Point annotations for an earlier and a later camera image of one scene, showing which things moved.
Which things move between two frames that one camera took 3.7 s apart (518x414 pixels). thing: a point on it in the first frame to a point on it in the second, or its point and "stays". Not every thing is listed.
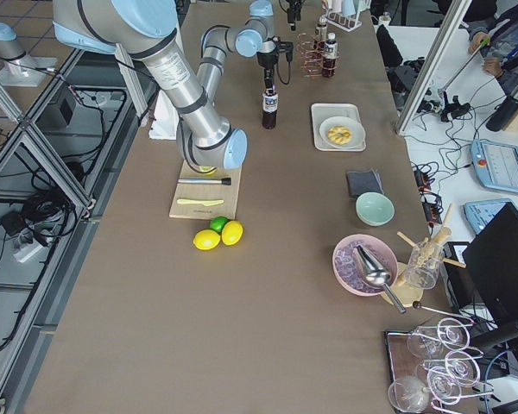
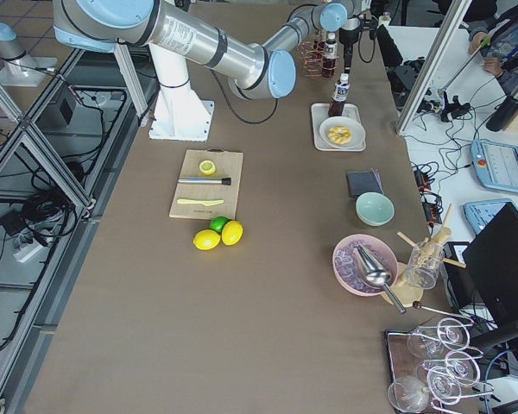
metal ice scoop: (375, 273) stays
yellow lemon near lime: (206, 240) stays
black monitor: (501, 264) stays
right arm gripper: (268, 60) to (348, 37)
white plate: (342, 133) stays
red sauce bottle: (270, 109) to (344, 78)
